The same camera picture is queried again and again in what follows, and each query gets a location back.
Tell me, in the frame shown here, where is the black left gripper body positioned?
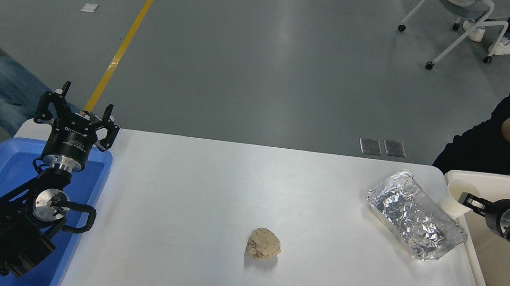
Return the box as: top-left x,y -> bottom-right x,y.
41,112 -> 104,167

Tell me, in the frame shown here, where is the white paper cup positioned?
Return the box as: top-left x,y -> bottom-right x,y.
438,181 -> 470,220

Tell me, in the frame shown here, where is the person beside bin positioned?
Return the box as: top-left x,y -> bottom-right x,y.
432,28 -> 510,183

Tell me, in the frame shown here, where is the blue plastic tray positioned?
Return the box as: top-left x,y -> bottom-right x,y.
0,135 -> 114,286

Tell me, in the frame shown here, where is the crumpled silver foil tray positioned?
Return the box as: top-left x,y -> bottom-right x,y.
361,165 -> 474,266

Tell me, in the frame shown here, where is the metal floor plate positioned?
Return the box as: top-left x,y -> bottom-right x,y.
359,137 -> 384,156
382,139 -> 408,158

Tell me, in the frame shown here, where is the crumpled tan paper ball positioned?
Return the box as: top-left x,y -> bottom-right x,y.
245,226 -> 283,262

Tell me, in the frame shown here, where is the white wheeled chair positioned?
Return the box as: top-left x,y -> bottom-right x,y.
394,0 -> 510,79

